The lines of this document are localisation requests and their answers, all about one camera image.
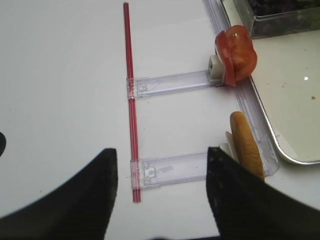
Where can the purple cabbage shreds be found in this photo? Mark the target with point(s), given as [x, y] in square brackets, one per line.
[272, 7]

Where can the silver metal tray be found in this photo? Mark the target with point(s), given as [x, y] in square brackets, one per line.
[287, 83]

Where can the outer tomato slice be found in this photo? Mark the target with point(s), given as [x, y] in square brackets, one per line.
[224, 53]

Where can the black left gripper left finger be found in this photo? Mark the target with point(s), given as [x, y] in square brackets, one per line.
[79, 209]

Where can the white tomato pusher block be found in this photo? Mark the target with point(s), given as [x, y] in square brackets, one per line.
[216, 70]

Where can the tomato slice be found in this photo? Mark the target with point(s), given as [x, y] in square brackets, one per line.
[224, 53]
[243, 55]

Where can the upright bun bottom slice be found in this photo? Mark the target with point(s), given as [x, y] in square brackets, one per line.
[245, 145]

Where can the left red rail strip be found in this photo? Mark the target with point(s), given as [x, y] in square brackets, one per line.
[136, 190]

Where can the left upper clear track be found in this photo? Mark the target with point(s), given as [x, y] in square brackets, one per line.
[153, 86]

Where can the inner tomato slice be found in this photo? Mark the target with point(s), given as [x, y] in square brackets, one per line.
[243, 55]

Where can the left clear long rail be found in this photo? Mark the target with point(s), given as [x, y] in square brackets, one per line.
[246, 96]

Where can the left lower clear track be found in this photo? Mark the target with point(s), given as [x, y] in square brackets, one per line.
[149, 173]

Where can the white bun pusher block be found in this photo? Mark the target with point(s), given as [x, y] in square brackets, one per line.
[229, 147]

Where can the clear plastic salad box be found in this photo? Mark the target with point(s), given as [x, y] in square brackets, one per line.
[297, 21]

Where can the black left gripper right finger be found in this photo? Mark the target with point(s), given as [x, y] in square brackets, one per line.
[246, 208]

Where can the clear track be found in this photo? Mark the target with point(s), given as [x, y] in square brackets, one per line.
[149, 173]
[153, 86]

